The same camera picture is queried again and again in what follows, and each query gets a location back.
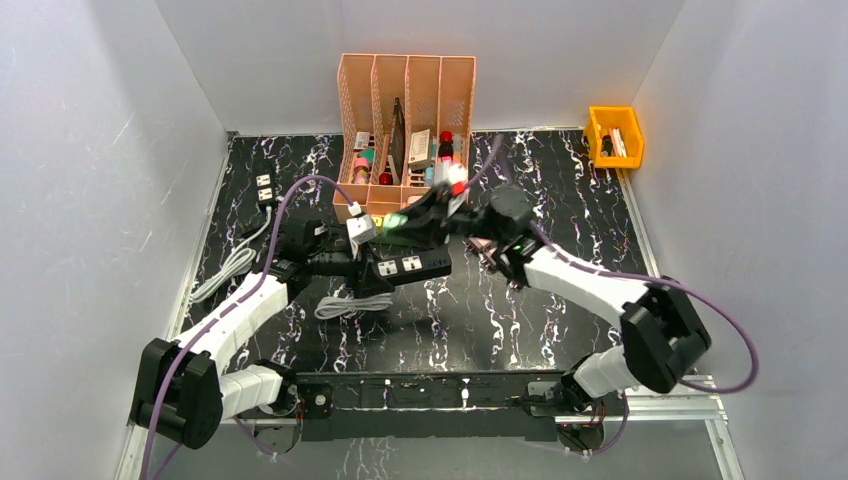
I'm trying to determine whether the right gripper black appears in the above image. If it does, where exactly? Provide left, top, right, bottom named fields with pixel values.
left=391, top=181, right=509, bottom=246

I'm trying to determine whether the black power strip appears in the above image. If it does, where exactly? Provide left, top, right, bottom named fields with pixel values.
left=255, top=171, right=277, bottom=209
left=376, top=246, right=453, bottom=286

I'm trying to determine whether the green white charger plug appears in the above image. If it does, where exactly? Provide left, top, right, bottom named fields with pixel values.
left=382, top=212, right=408, bottom=235

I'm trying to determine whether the pink white charger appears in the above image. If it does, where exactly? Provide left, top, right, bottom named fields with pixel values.
left=465, top=238, right=491, bottom=254

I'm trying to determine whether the yellow charger plug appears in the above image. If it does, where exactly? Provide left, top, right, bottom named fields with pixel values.
left=371, top=215, right=383, bottom=232

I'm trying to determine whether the black power strip front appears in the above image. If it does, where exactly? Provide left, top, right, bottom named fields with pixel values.
left=255, top=171, right=277, bottom=209

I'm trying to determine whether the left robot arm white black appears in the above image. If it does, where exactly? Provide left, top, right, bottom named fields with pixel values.
left=130, top=214, right=377, bottom=449

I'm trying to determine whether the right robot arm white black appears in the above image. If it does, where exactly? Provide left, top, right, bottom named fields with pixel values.
left=383, top=183, right=712, bottom=414

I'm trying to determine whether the white box in organizer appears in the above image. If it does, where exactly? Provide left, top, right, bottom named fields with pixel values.
left=407, top=129, right=432, bottom=170

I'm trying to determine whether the black tablet in organizer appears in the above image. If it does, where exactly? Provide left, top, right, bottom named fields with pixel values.
left=388, top=97, right=405, bottom=185

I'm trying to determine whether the orange desk file organizer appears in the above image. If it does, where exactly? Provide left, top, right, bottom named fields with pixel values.
left=333, top=53, right=477, bottom=221

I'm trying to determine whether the yellow storage bin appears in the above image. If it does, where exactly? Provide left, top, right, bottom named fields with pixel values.
left=583, top=106, right=645, bottom=170

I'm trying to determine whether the white coiled cord upper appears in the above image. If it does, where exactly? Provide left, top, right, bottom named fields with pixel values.
left=312, top=291, right=395, bottom=322

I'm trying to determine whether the white coiled cord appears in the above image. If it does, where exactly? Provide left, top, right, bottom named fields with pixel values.
left=188, top=208, right=274, bottom=306
left=312, top=291, right=395, bottom=322

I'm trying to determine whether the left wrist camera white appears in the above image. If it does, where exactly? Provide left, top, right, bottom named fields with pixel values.
left=345, top=213, right=378, bottom=245

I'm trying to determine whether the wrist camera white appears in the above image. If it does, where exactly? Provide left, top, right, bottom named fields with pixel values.
left=345, top=213, right=378, bottom=245
left=442, top=163, right=468, bottom=198

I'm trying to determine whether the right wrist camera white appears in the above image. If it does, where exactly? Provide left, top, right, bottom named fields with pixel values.
left=442, top=163, right=468, bottom=198

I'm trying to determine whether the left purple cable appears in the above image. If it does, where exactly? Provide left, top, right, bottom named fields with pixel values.
left=137, top=174, right=362, bottom=480

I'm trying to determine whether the purple cable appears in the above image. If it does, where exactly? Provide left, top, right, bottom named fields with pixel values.
left=137, top=174, right=362, bottom=480
left=463, top=135, right=761, bottom=457

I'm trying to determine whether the white coiled cord lower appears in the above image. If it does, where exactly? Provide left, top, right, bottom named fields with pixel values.
left=188, top=208, right=274, bottom=306

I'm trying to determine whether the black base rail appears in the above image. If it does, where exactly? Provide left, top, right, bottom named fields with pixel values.
left=235, top=370, right=627, bottom=444

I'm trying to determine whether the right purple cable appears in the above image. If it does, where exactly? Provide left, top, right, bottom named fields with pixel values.
left=463, top=135, right=761, bottom=457

